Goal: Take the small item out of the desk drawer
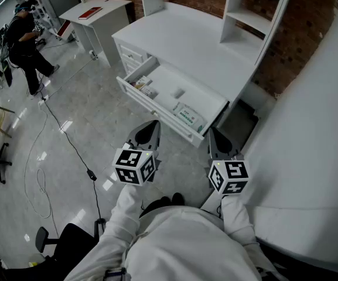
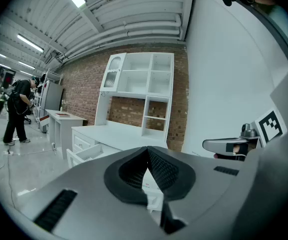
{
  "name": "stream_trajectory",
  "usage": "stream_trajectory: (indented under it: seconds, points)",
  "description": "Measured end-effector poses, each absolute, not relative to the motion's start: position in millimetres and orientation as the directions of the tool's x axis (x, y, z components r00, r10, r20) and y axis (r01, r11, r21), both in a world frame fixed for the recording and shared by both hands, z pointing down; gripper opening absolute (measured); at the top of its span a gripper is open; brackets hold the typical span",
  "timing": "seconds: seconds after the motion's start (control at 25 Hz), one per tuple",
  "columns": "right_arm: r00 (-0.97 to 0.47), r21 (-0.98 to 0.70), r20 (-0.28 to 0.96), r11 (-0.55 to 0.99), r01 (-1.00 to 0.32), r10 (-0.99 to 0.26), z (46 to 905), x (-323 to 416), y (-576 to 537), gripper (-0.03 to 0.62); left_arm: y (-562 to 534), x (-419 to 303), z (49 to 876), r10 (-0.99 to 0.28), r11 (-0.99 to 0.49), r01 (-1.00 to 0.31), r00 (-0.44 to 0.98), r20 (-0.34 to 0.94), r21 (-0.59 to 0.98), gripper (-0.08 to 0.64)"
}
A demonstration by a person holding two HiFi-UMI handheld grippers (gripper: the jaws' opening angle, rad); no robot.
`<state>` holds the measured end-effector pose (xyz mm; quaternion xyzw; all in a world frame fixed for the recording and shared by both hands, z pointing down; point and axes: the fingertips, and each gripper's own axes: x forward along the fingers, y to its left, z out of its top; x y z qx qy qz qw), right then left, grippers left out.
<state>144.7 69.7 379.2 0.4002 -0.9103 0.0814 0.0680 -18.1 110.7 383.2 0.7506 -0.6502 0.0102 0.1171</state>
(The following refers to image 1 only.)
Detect white floor cable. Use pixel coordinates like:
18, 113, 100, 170
23, 104, 61, 219

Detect printed medicine box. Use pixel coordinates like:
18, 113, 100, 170
132, 76, 153, 90

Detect black office chair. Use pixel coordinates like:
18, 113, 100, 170
35, 222, 105, 275

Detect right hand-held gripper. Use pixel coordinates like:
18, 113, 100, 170
207, 126, 250, 195

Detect black floor cable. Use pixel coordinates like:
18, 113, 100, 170
38, 89, 105, 234

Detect red book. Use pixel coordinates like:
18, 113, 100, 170
78, 6, 103, 21

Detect person's white jacket torso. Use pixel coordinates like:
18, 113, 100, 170
64, 205, 286, 281

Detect large white desk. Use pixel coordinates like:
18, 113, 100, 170
111, 1, 275, 108

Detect small white side desk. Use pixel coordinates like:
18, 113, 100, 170
59, 0, 133, 67

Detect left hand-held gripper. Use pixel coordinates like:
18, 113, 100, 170
112, 119, 161, 187

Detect person's black trousers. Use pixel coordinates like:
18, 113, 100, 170
139, 192, 186, 219

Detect red panel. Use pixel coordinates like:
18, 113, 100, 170
56, 19, 71, 37

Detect person's right forearm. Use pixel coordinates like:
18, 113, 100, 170
220, 194, 257, 244

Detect white bed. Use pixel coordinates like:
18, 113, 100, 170
241, 0, 338, 275

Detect person's left forearm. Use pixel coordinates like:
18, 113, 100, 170
97, 183, 146, 245

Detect white drawer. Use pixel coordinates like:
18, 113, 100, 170
116, 56, 231, 149

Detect white open shelf unit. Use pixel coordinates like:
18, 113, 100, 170
220, 0, 295, 66

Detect green white wet wipes pack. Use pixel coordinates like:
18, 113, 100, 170
172, 102, 208, 133

